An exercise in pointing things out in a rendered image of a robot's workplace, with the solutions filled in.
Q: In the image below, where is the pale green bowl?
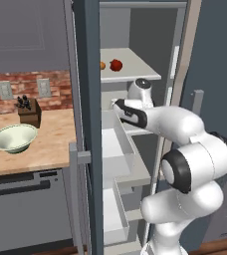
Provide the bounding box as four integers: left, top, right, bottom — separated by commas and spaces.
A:
0, 123, 39, 154

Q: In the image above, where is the red bell pepper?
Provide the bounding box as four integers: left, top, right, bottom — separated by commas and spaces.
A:
109, 58, 123, 73

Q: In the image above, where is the white freezer drawer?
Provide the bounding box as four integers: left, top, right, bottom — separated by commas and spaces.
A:
101, 109, 137, 181
102, 179, 130, 247

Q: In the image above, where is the brown knife block with knives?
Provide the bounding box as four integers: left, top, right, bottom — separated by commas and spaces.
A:
15, 95, 43, 129

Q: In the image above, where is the grey wall outlet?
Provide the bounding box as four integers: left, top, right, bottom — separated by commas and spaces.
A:
0, 80, 14, 101
36, 78, 53, 99

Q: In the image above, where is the grey base cupboard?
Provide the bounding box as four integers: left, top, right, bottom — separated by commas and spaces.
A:
202, 172, 227, 244

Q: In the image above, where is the grey dishwasher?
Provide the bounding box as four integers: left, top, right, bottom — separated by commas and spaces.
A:
0, 167, 76, 255

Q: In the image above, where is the grey fridge with freezer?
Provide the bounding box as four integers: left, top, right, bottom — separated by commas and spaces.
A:
99, 0, 190, 255

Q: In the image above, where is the dark grey fridge door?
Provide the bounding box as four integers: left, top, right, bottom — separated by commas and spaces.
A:
170, 0, 227, 253

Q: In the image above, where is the grey fridge door handle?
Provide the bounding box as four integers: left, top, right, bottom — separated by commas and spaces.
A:
190, 89, 205, 117

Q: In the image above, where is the white freezer shelf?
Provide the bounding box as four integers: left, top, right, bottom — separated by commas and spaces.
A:
100, 47, 162, 84

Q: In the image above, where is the grey wall cupboard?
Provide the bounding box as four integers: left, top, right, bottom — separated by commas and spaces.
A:
0, 0, 71, 75

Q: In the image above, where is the dark grey freezer door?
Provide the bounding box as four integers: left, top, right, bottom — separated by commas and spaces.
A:
71, 0, 106, 255

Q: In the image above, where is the grey freezer door handle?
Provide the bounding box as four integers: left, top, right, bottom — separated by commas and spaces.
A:
68, 141, 93, 255

